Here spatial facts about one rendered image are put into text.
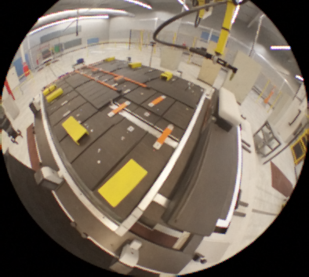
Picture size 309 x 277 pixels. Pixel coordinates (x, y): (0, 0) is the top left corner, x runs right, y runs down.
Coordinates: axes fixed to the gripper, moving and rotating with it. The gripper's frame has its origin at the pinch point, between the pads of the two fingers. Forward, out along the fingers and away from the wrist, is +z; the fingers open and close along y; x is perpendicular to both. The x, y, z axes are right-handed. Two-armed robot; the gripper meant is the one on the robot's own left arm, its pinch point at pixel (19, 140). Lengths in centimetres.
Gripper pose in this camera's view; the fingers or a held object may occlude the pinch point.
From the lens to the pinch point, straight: 123.6
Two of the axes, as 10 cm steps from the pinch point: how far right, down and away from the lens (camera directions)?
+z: -1.4, 6.6, 7.3
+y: -4.6, 6.1, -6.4
